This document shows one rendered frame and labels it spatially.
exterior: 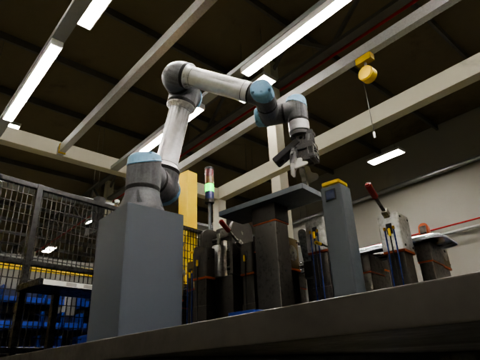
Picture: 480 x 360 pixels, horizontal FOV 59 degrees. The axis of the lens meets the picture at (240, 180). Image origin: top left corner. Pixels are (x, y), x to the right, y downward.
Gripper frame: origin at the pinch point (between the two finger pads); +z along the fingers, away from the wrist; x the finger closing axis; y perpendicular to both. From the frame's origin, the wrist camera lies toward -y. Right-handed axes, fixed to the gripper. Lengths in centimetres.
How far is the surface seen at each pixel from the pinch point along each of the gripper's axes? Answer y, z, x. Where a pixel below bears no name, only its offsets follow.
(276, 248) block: -9.6, 20.6, -1.7
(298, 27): -28, -204, 140
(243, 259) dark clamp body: -30.4, 17.5, 16.8
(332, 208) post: 11.6, 12.7, -7.1
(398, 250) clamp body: 26.8, 25.2, 5.1
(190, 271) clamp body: -60, 16, 26
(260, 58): -71, -203, 158
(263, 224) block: -13.8, 11.2, -0.6
